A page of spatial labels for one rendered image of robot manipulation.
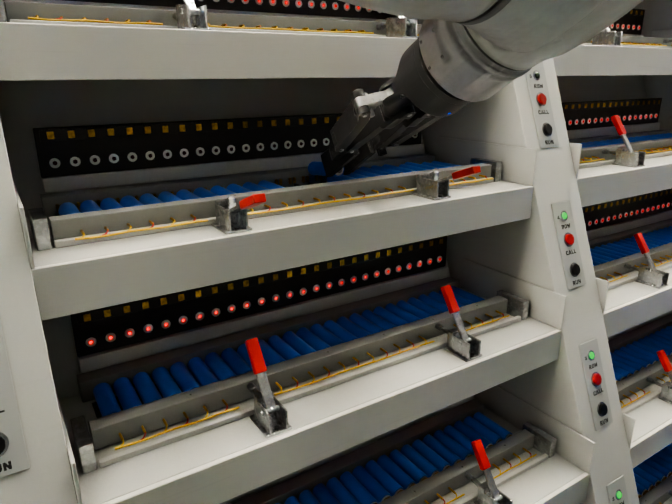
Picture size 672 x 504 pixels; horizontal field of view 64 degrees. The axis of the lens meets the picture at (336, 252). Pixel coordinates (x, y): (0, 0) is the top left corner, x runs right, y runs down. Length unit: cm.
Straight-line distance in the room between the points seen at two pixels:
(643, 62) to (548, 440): 65
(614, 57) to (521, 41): 62
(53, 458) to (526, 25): 47
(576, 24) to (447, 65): 10
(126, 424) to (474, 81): 44
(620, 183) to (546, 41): 56
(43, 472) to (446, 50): 46
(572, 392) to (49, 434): 64
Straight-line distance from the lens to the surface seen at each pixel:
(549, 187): 82
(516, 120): 80
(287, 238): 55
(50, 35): 55
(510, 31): 41
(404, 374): 65
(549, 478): 84
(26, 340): 49
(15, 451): 50
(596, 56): 99
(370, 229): 61
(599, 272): 100
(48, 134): 67
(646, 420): 102
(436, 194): 67
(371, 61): 67
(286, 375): 62
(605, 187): 93
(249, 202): 49
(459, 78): 47
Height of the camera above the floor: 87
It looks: level
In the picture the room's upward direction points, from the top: 11 degrees counter-clockwise
